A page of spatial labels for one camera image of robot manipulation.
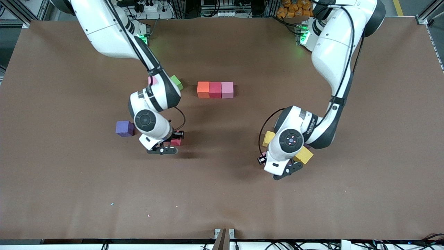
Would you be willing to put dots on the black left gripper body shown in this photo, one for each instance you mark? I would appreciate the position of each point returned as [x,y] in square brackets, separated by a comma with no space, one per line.
[262,160]

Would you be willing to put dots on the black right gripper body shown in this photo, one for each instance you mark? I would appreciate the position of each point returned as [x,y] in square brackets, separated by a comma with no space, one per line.
[174,135]

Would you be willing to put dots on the red foam cube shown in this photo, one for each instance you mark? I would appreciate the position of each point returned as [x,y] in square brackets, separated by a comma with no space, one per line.
[215,90]
[176,142]

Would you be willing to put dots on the orange foam cube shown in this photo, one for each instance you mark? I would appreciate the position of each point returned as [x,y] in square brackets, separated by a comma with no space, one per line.
[203,89]

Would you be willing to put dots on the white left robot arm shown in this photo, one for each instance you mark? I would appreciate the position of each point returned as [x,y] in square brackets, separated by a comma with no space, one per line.
[333,52]

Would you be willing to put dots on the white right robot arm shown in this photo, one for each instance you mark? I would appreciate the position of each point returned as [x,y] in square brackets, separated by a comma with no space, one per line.
[104,31]

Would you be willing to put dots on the yellow foam cube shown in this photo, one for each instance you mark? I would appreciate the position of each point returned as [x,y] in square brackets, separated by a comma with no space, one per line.
[267,138]
[304,155]

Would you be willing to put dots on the green foam cube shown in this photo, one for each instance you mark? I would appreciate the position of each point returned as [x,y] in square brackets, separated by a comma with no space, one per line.
[177,82]

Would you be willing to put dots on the purple foam cube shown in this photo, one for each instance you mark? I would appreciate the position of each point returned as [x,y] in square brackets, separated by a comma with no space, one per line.
[124,128]

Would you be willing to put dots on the white power strip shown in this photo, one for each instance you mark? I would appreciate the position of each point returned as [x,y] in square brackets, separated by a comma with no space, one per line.
[156,8]

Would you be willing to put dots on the pile of orange items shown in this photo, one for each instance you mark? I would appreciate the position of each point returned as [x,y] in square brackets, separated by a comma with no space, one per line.
[295,8]

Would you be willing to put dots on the metal table edge bracket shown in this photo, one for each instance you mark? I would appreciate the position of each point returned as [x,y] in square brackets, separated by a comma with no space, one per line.
[224,236]

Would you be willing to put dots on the aluminium frame post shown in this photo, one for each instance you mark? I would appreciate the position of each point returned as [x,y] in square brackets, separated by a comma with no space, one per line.
[430,14]
[20,10]

